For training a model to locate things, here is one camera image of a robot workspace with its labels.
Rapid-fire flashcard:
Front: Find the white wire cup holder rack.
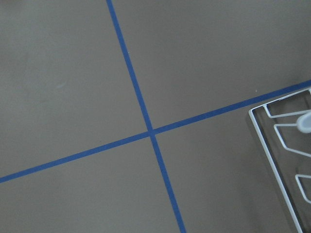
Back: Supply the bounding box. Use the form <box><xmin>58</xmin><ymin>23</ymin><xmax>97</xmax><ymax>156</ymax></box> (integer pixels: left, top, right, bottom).
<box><xmin>248</xmin><ymin>87</ymin><xmax>311</xmax><ymax>233</ymax></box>

